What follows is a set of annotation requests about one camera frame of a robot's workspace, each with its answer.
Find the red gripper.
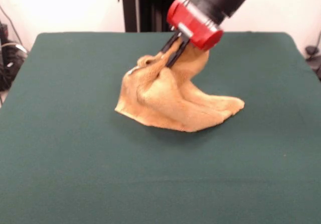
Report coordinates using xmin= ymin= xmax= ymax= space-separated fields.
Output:
xmin=159 ymin=0 xmax=224 ymax=69

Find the orange terry towel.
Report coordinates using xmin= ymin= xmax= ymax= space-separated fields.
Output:
xmin=114 ymin=39 xmax=245 ymax=133

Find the black upright stand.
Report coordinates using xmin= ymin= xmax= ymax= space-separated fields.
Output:
xmin=117 ymin=0 xmax=199 ymax=33

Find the black power adapter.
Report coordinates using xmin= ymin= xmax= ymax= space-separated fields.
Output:
xmin=305 ymin=45 xmax=319 ymax=58

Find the dark green table cloth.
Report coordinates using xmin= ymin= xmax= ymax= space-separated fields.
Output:
xmin=0 ymin=32 xmax=321 ymax=224

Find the black electronics box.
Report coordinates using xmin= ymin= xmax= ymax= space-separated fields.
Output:
xmin=0 ymin=23 xmax=10 ymax=38

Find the black cable tangle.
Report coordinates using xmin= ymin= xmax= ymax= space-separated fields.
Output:
xmin=0 ymin=39 xmax=29 ymax=92

